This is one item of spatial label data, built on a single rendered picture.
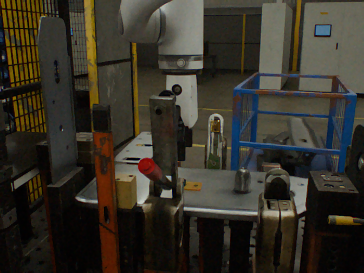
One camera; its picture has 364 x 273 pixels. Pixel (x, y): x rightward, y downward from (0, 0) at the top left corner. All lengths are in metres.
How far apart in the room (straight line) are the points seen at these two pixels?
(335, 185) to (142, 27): 0.38
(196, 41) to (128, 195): 0.30
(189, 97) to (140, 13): 0.17
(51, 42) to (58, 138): 0.20
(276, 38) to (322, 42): 0.99
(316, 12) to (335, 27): 0.53
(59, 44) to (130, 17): 0.25
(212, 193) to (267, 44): 7.82
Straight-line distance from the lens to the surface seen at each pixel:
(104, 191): 0.61
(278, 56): 8.45
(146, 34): 0.63
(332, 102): 3.65
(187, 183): 0.75
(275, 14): 8.46
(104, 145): 0.58
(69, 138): 0.85
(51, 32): 0.79
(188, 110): 0.65
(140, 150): 0.98
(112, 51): 3.67
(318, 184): 0.49
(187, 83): 0.64
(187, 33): 0.65
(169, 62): 0.65
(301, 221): 1.31
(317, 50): 8.49
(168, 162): 0.56
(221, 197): 0.70
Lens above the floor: 1.30
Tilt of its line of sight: 16 degrees down
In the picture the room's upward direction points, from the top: straight up
